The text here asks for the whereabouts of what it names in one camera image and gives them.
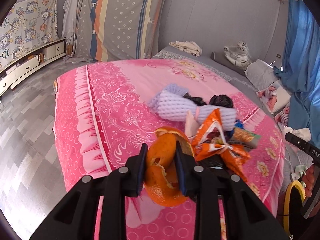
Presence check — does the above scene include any orange peel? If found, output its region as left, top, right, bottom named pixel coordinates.
left=144, top=126, right=194, bottom=207

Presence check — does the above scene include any yellow rim trash bin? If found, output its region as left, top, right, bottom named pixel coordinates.
left=283, top=180, right=305, bottom=239

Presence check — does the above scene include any right hand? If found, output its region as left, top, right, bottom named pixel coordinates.
left=302, top=165, right=315, bottom=197

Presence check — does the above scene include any baby print pillow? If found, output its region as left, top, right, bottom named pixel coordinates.
left=257, top=81, right=291, bottom=126

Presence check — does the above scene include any grey snack packet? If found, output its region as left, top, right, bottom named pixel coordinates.
left=231, top=127, right=261, bottom=150

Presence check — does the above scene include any blue curtain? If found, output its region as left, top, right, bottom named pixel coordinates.
left=274, top=0, right=319, bottom=147

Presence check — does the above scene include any orange snack wrapper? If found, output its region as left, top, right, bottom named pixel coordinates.
left=191, top=109, right=251, bottom=182

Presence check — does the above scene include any grey quilted pillow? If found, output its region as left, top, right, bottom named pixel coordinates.
left=245, top=59, right=277, bottom=90

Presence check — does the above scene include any pink floral blanket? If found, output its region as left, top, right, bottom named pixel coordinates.
left=54, top=59, right=284, bottom=239

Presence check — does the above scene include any white tiger plush toy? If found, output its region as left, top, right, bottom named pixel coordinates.
left=223, top=41, right=252, bottom=70

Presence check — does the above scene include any purple foam fruit net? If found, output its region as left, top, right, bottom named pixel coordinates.
left=148, top=83, right=236, bottom=131

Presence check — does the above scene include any white drawer cabinet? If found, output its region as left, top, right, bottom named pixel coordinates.
left=0, top=38, right=66, bottom=96

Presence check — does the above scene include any cream crumpled cloth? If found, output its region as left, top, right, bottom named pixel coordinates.
left=169, top=41, right=202, bottom=57

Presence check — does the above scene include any cartoon print sheet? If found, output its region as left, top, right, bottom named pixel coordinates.
left=0, top=0, right=59, bottom=69

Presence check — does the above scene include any striped grey upright mattress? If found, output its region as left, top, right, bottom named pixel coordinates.
left=74, top=0, right=165, bottom=61

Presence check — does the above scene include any white hanging garment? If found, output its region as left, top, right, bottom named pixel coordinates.
left=62, top=0, right=82, bottom=56

